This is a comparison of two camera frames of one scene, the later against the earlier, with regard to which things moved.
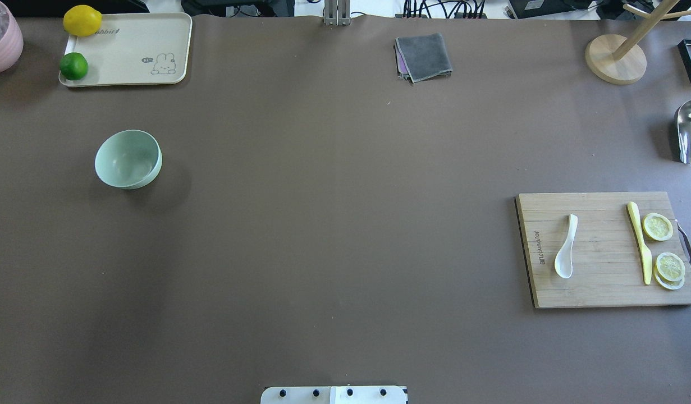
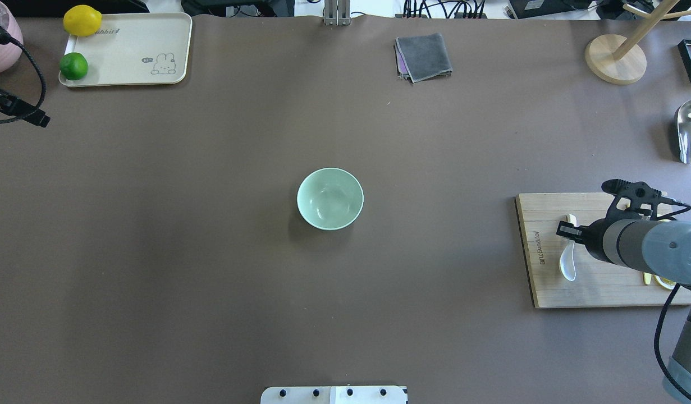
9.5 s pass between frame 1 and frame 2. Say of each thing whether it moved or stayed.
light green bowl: moved
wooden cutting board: stayed
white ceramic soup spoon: stayed
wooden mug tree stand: stayed
